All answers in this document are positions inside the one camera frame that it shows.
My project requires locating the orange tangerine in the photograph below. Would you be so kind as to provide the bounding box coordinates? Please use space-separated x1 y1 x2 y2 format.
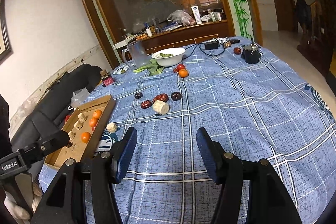
81 132 91 144
93 109 102 119
89 117 98 127

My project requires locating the brown cardboard tray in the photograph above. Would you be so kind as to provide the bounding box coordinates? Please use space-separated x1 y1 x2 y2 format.
45 95 115 170

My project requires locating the beige sugarcane chunk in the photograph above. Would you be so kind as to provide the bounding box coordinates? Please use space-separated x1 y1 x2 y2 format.
73 121 83 130
77 113 87 124

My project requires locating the round peeled sugarcane chunk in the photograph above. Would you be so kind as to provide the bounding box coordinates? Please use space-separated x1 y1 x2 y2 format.
68 131 76 141

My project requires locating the white sugarcane block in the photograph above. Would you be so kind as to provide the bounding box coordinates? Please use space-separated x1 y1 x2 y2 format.
153 100 170 115

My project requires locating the small sugarcane chunk near tray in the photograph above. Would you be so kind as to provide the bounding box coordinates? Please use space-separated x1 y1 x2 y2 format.
106 122 118 133

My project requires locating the dark jujube far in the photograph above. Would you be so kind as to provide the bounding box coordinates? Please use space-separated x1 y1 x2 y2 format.
134 92 143 99

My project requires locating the blue plaid tablecloth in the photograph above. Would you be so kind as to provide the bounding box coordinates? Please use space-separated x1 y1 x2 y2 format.
88 46 335 223

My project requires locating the large red jujube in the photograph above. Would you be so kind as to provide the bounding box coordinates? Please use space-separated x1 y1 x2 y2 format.
153 93 169 103

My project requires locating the black sofa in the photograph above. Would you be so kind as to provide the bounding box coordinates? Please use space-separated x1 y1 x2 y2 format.
11 64 101 151

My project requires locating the clear plastic bag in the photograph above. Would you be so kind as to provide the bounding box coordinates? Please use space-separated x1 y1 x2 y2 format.
71 88 90 109

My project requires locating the dark purple plum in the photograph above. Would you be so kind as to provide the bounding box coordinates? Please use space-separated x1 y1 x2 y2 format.
171 92 182 101

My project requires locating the red labelled jar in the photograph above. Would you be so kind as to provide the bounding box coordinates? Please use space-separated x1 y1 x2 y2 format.
100 69 114 87

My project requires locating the green leafy vegetable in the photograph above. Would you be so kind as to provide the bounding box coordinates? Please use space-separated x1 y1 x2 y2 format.
133 59 164 76

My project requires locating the small far tangerine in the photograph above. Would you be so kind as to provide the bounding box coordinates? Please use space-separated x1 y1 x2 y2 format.
178 69 189 78

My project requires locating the far red tomato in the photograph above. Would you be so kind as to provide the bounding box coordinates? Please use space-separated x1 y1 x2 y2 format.
176 64 186 72

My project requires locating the clear plastic pitcher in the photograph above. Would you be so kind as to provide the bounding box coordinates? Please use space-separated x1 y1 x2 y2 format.
121 40 150 69

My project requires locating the white plastic basin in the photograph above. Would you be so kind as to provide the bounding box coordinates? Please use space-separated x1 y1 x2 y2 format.
151 47 186 67

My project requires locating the black clip device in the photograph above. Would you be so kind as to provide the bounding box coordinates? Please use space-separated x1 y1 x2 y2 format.
241 38 261 64

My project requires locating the black power adapter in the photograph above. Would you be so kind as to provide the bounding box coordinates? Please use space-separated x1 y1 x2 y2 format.
204 40 219 51

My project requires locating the plastic bag on sideboard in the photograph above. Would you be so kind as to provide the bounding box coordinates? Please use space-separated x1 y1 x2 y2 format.
167 10 196 27

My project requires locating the white carton box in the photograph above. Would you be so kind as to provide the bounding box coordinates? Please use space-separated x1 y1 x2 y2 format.
191 5 202 24

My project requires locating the black adapter cable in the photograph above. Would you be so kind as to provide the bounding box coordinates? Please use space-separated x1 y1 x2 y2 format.
182 39 227 60

